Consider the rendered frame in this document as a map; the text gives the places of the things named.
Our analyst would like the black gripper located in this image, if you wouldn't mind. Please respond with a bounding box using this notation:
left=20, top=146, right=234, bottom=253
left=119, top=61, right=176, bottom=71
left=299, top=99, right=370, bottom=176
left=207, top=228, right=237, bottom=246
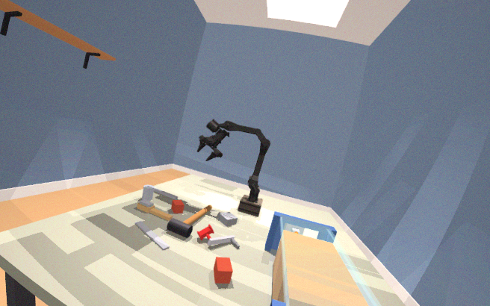
left=197, top=135, right=223, bottom=161

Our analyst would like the grey cylinder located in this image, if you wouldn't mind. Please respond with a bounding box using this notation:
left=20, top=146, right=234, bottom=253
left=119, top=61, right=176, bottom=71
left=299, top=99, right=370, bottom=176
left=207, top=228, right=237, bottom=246
left=142, top=185, right=154, bottom=201

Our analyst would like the black mallet with wooden handle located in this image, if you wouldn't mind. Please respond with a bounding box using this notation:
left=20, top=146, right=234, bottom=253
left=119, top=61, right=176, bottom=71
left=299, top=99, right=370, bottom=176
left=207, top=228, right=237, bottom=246
left=167, top=205, right=212, bottom=238

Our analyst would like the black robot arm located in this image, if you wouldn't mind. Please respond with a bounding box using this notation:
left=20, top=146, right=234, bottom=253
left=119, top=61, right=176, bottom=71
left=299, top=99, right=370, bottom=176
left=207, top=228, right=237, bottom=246
left=203, top=119, right=270, bottom=203

